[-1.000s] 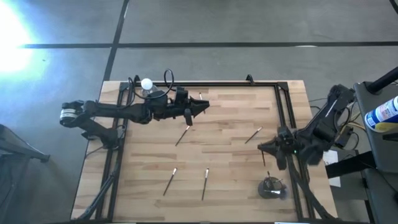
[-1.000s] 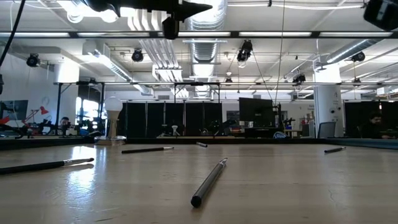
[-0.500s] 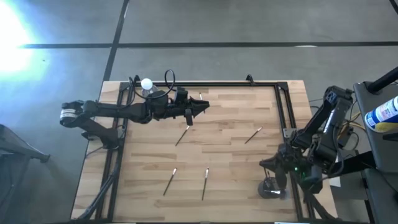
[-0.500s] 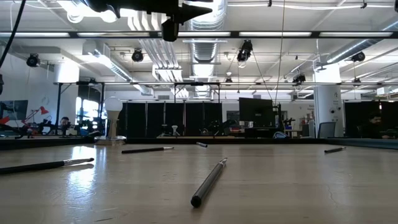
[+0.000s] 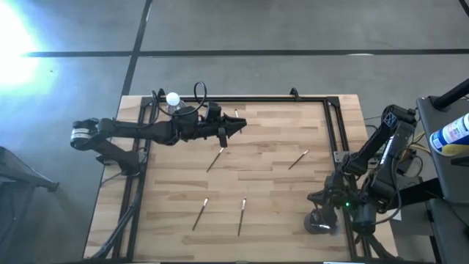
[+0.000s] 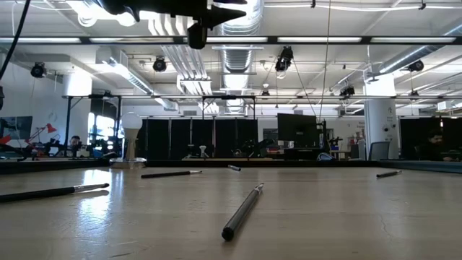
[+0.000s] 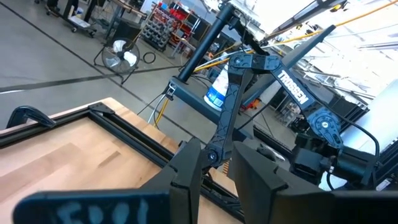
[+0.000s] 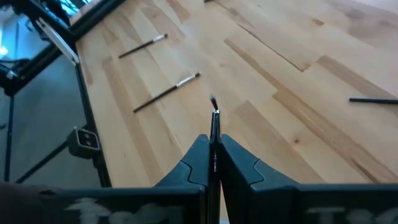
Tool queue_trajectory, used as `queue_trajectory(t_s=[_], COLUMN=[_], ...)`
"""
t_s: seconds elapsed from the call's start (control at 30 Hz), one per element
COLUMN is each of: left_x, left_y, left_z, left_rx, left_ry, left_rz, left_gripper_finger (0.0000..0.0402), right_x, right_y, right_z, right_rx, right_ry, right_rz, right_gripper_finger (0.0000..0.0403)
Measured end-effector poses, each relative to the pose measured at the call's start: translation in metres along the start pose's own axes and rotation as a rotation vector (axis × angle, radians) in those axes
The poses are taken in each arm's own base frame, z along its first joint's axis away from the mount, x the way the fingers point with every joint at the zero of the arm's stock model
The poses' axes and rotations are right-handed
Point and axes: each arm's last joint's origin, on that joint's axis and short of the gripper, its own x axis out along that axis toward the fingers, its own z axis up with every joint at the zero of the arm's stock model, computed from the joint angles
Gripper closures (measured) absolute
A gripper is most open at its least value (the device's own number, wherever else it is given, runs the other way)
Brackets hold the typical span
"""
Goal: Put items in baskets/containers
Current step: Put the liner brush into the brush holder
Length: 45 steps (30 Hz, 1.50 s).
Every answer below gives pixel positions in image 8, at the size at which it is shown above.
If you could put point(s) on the black aluminium frame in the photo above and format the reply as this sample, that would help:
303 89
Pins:
96 14

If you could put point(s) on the small black camera box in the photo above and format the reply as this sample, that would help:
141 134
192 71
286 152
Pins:
84 142

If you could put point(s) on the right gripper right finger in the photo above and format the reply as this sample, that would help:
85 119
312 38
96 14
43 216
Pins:
239 174

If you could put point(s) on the silver aluminium bar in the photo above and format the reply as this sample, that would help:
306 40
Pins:
57 41

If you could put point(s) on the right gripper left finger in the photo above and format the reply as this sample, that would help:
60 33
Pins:
192 168

